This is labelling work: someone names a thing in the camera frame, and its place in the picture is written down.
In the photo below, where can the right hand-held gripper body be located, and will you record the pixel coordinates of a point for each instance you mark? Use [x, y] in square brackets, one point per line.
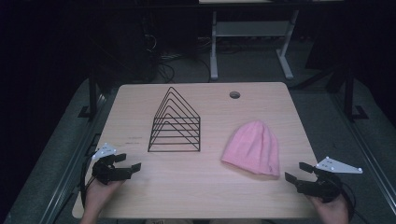
[323, 186]

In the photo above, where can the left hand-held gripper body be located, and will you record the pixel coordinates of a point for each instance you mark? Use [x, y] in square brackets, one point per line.
[105, 173]

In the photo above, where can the person's left hand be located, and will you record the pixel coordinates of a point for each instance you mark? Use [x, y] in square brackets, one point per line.
[100, 194]

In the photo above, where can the person's right hand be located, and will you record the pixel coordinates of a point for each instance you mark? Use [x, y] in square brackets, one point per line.
[330, 210]

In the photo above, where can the pink knit beanie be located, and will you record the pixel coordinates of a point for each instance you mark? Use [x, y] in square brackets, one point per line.
[256, 149]

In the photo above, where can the black metal stand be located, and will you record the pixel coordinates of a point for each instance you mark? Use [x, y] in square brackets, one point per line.
[92, 93]
[349, 93]

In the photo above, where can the metal floor rail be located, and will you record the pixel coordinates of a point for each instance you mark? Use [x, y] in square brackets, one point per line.
[71, 168]
[367, 149]

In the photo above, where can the white metal desk frame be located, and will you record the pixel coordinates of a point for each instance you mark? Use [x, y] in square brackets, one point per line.
[249, 29]

